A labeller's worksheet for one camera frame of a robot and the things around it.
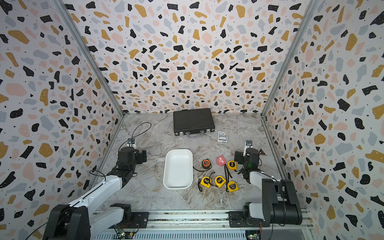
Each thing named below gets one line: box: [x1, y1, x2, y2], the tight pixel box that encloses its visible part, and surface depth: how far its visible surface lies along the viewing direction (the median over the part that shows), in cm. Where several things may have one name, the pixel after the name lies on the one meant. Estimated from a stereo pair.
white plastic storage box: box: [163, 149, 193, 190], surface depth 92 cm
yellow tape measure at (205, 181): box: [200, 176, 212, 189], surface depth 87 cm
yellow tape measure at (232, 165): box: [228, 160, 238, 171], surface depth 93 cm
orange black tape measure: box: [201, 158, 212, 169], surface depth 93 cm
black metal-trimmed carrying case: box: [173, 108, 216, 139], surface depth 111 cm
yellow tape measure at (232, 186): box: [227, 181, 240, 193], surface depth 85 cm
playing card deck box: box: [217, 130, 228, 143], surface depth 108 cm
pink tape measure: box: [216, 155, 227, 166], surface depth 96 cm
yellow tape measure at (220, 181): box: [215, 175, 227, 188], surface depth 87 cm
